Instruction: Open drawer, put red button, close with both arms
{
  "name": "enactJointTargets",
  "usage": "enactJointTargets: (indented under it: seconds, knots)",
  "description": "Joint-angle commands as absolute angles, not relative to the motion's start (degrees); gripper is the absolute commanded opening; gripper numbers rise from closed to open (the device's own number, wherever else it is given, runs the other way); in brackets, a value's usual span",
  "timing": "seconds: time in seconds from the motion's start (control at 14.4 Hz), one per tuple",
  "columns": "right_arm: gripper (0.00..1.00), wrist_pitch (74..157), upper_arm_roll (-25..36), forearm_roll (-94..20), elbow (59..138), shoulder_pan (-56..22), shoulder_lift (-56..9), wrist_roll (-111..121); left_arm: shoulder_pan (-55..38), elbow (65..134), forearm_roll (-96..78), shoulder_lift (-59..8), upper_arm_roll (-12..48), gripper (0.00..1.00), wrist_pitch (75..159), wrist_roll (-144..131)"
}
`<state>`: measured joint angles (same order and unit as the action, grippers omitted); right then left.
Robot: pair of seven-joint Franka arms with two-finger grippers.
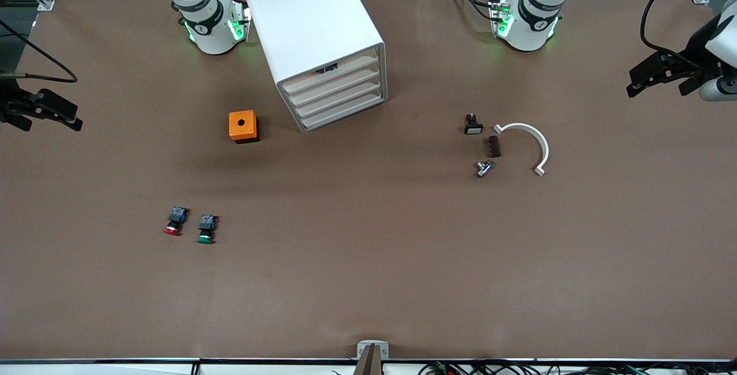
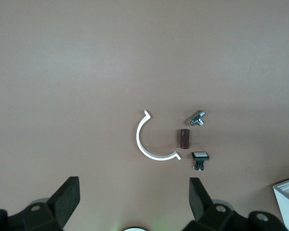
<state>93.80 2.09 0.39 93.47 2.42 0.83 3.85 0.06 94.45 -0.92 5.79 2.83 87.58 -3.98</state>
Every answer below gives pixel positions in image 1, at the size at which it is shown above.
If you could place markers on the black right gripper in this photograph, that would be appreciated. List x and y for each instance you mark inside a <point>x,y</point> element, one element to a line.
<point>11,101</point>

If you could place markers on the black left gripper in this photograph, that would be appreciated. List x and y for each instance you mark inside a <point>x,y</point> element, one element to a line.
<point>692,51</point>

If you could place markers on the red mushroom push button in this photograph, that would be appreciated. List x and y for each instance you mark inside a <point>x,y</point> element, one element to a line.
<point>175,220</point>

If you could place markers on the white plastic drawer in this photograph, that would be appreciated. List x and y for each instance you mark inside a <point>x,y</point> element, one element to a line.
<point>345,81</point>
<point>345,94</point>
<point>345,108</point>
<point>345,68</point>

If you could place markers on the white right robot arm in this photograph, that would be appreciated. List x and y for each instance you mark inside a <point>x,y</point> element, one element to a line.
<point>213,35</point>

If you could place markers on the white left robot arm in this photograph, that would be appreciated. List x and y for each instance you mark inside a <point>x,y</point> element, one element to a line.
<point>527,32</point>

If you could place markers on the green mushroom push button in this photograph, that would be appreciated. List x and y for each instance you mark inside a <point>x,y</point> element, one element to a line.
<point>206,228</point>

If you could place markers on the white drawer cabinet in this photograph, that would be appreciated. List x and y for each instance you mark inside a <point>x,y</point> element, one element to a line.
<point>314,18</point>

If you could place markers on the brown terminal block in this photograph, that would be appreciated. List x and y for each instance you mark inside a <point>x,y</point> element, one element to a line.
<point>494,147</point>

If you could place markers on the small silver connector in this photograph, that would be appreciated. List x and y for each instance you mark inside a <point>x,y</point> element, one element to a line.
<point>483,169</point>

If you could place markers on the black table edge strip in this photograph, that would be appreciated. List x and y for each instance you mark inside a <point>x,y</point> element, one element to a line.
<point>115,360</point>

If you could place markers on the small dark electronic part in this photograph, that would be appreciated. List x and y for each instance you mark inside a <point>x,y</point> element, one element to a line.
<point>327,68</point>

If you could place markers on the large paper table cover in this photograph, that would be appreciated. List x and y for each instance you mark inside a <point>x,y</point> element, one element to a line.
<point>368,248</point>

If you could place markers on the white curved plastic bracket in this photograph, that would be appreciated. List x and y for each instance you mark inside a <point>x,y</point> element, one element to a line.
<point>535,135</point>

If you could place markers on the orange button enclosure box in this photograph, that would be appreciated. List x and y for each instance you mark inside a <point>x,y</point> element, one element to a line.
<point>246,132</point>

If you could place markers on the black switch with white face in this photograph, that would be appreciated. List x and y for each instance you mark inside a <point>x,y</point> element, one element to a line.
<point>473,125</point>

